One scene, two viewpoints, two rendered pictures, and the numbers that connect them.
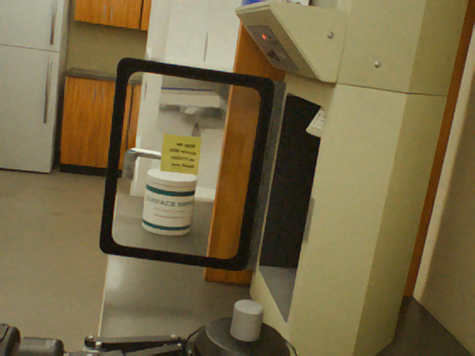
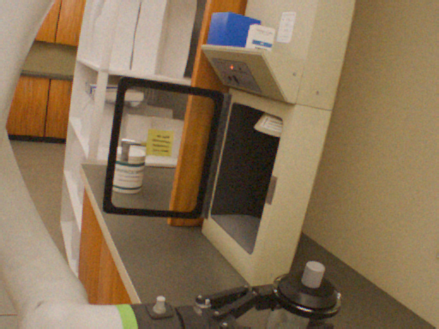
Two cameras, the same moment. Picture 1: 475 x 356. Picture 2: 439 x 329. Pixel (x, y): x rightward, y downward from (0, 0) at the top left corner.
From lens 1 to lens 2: 0.31 m
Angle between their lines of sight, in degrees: 19
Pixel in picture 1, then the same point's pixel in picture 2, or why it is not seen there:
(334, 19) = (297, 63)
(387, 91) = (321, 110)
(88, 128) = (21, 109)
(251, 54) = (205, 74)
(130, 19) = (49, 35)
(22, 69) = not seen: outside the picture
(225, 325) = (296, 278)
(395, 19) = (327, 66)
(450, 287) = (315, 217)
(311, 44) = (284, 79)
